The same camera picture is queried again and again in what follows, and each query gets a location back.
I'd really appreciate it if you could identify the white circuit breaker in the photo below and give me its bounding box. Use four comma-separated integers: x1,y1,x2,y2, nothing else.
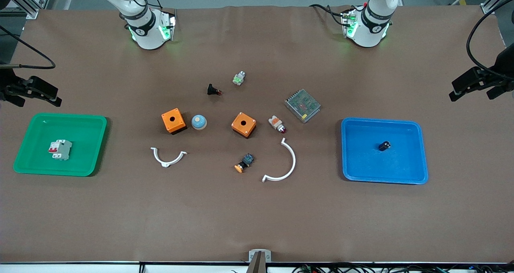
48,139,73,161

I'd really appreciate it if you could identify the green plastic tray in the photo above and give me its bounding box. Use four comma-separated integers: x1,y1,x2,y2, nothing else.
13,112,108,177

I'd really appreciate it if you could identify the blue plastic tray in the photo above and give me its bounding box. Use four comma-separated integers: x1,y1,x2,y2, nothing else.
341,117,429,185

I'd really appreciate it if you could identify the orange push button box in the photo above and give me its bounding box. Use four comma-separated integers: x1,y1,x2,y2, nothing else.
231,112,257,139
161,108,187,135

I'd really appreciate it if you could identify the small white semicircular clamp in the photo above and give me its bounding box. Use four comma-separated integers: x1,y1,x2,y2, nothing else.
151,147,188,168

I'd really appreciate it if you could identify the metal mesh power supply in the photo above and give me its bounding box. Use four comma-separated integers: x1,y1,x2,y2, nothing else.
284,89,321,123

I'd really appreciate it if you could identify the large white semicircular clamp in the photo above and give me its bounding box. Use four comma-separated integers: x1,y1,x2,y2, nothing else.
262,138,296,183

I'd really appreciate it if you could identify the red pilot lamp orange body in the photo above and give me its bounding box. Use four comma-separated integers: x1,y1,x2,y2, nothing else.
268,115,287,134

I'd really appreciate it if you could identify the yellow mushroom push button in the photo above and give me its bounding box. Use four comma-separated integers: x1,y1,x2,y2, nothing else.
235,153,255,173

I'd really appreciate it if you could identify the black left arm base cable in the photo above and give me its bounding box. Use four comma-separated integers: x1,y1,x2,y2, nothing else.
309,3,347,26

